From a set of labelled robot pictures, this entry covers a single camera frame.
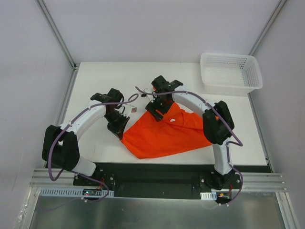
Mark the aluminium front rail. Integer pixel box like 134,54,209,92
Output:
30,169,288,192

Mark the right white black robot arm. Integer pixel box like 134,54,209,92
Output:
142,75,235,190

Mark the white cable duct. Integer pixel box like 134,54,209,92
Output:
200,191,217,201
40,187,114,198

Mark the orange t shirt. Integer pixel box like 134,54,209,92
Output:
121,103,212,159

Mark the aluminium frame post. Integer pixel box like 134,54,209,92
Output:
248,0,289,56
35,0,78,70

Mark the left aluminium frame post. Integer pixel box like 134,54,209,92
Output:
35,0,78,70

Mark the left white cable duct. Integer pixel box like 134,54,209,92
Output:
40,187,114,198

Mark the white plastic basket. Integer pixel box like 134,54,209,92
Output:
200,52,263,96

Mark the right aluminium frame post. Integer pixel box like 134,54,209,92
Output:
248,0,289,56

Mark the right white cable duct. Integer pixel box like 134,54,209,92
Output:
200,191,217,201

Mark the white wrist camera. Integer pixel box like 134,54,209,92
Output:
141,88,155,97
125,105,137,115

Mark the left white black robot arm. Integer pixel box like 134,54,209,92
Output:
42,88,130,186

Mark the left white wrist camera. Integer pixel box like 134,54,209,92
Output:
125,105,137,115

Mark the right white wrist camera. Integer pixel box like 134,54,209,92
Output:
141,88,155,97

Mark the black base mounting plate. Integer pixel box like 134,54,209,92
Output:
72,163,243,200

